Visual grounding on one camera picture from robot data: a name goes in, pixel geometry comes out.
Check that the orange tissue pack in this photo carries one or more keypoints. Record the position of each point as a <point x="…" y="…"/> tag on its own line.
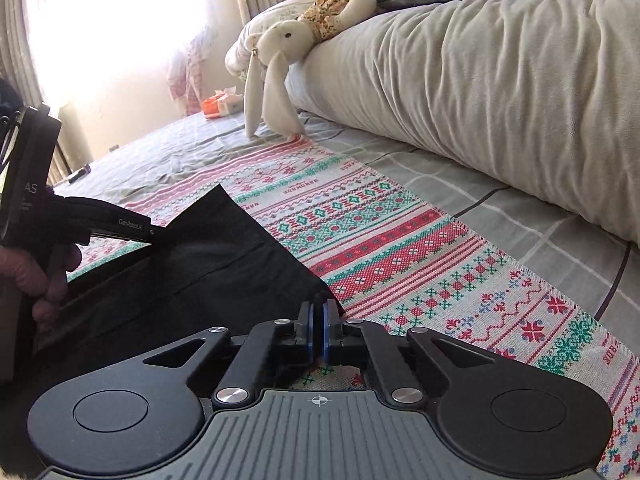
<point x="222" y="104"/>

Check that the small black device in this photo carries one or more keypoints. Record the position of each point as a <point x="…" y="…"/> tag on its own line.
<point x="80" y="173"/>

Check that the black pants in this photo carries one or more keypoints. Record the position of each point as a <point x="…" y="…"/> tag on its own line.
<point x="200" y="270"/>

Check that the red green patterned blanket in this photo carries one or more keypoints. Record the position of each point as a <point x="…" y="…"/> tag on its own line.
<point x="400" y="260"/>

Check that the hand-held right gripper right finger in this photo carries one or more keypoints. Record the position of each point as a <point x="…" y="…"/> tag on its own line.
<point x="327" y="332"/>

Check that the cream stuffed rabbit toy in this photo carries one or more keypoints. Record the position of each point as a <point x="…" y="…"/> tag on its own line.
<point x="280" y="40"/>

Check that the grey checked bed sheet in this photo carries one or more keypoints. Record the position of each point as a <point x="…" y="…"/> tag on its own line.
<point x="525" y="220"/>

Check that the white quilted pillow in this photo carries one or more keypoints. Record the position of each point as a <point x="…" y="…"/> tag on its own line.
<point x="239" y="52"/>

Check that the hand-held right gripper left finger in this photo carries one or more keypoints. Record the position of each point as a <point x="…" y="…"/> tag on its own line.
<point x="309" y="332"/>

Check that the pink hanging clothing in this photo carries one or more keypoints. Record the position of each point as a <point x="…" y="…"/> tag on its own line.
<point x="187" y="75"/>

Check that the person's left hand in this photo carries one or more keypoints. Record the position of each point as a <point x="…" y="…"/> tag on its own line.
<point x="30" y="270"/>

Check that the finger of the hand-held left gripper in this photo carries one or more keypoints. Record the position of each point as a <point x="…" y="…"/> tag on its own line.
<point x="125" y="220"/>
<point x="120" y="239"/>

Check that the beige duvet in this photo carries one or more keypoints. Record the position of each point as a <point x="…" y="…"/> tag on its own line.
<point x="500" y="85"/>

